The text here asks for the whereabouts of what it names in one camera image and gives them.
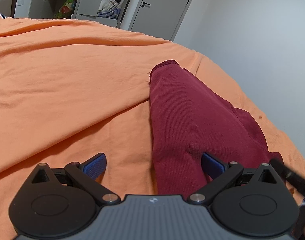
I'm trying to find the colourful bag in wardrobe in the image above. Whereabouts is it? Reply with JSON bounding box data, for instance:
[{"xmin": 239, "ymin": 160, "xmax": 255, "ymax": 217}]
[{"xmin": 54, "ymin": 0, "xmax": 76, "ymax": 20}]

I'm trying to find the white wall socket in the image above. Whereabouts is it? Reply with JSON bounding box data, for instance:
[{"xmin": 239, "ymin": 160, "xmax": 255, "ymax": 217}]
[{"xmin": 17, "ymin": 0, "xmax": 24, "ymax": 7}]

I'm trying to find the orange bed sheet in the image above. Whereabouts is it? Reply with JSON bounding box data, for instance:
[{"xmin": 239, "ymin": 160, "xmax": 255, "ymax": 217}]
[{"xmin": 0, "ymin": 17, "xmax": 305, "ymax": 239}]

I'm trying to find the blue checkered pillow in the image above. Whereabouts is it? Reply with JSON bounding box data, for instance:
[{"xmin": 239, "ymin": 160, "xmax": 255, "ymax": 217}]
[{"xmin": 0, "ymin": 13, "xmax": 7, "ymax": 19}]

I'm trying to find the dark red knit garment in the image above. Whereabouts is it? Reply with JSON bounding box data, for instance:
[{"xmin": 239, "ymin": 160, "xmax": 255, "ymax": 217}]
[{"xmin": 150, "ymin": 60, "xmax": 281, "ymax": 197}]

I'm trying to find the grey room door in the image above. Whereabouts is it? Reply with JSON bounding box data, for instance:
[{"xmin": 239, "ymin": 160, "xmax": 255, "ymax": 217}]
[{"xmin": 130, "ymin": 0, "xmax": 190, "ymax": 41}]

